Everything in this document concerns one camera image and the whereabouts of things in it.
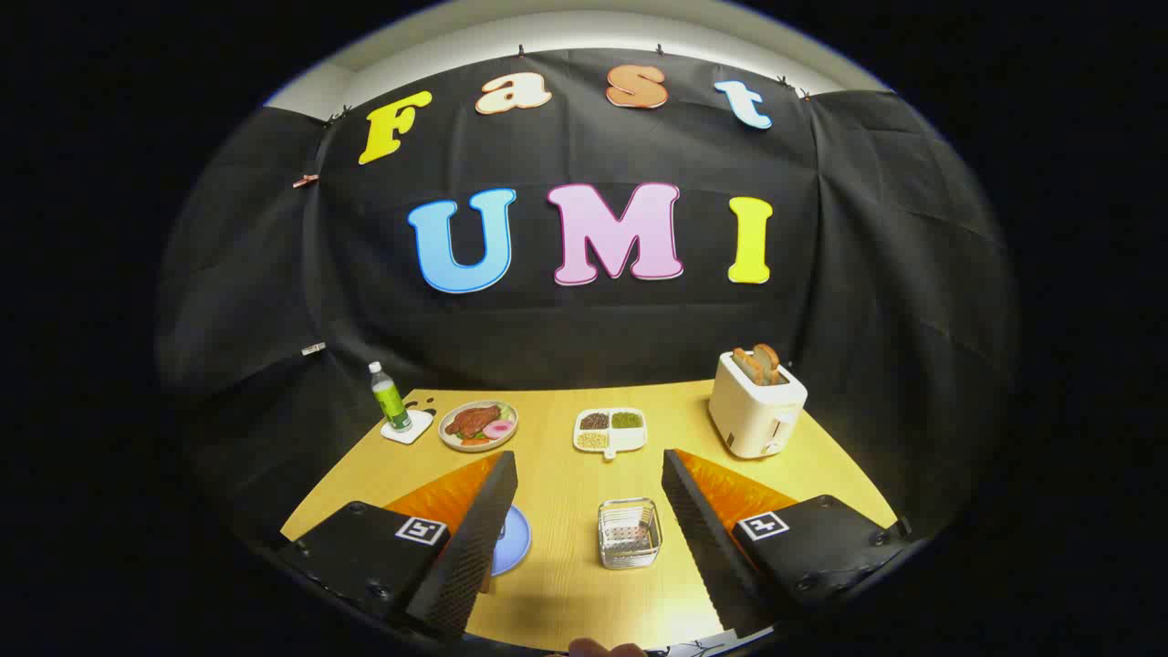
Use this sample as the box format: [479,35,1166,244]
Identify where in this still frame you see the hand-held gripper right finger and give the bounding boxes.
[662,448,913,638]

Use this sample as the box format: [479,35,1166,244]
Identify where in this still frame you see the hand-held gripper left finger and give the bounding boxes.
[276,450,519,644]

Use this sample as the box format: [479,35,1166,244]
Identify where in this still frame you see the blue plate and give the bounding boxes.
[491,505,533,577]

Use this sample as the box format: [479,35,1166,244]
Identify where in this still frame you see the beige food plate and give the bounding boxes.
[438,400,519,454]

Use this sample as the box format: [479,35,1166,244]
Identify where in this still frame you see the white divided bean dish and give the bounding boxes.
[573,407,648,460]

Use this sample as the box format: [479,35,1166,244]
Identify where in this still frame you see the brown meat piece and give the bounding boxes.
[444,404,503,438]

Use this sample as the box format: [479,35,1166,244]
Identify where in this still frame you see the white toaster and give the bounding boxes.
[708,351,809,460]

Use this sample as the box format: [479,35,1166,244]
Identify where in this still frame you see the white square coaster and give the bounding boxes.
[381,409,435,445]

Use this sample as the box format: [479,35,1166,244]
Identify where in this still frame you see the green label plastic bottle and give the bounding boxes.
[369,361,412,433]

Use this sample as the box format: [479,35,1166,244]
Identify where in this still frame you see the black backdrop cloth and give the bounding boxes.
[155,47,1018,548]

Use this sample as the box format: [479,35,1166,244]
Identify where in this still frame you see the metal wire basket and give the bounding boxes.
[598,497,663,571]

